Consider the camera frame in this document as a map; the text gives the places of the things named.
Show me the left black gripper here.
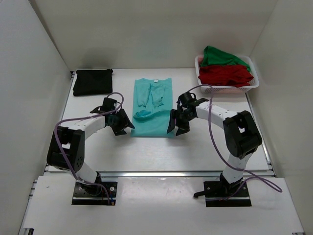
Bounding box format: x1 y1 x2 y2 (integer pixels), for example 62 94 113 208
109 108 134 136

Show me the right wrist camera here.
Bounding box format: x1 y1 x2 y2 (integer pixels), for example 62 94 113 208
178 92 208 108

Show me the aluminium rail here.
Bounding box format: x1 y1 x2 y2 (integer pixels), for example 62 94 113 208
44 170 275 178

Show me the white plastic basket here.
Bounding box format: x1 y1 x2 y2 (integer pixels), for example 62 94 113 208
195 54 259 94

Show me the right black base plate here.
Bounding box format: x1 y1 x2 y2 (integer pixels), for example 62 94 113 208
193 181 252 208

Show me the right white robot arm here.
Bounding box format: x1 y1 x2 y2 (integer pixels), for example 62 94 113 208
167 99 262 199

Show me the teal t shirt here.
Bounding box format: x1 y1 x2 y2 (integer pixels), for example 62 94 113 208
131 78 174 138

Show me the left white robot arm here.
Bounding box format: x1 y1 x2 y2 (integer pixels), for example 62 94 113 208
46 109 135 195

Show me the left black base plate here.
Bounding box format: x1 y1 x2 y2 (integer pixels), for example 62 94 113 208
71 181 118 206

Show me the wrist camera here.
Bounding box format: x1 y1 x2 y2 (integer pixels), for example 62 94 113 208
90 97 120 114
178 92 208 108

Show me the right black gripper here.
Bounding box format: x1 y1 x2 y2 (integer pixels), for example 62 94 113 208
167 109 195 136

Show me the red t shirt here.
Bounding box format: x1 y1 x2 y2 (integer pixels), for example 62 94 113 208
198 65 254 88

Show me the folded black t shirt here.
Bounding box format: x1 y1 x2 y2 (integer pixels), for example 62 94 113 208
73 69 113 96

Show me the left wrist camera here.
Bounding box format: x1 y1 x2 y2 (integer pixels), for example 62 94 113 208
90 97 120 114

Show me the green t shirt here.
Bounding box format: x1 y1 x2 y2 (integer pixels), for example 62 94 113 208
200 46 251 72

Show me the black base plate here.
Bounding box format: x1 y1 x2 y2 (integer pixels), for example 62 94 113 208
71 181 118 206
193 181 252 208

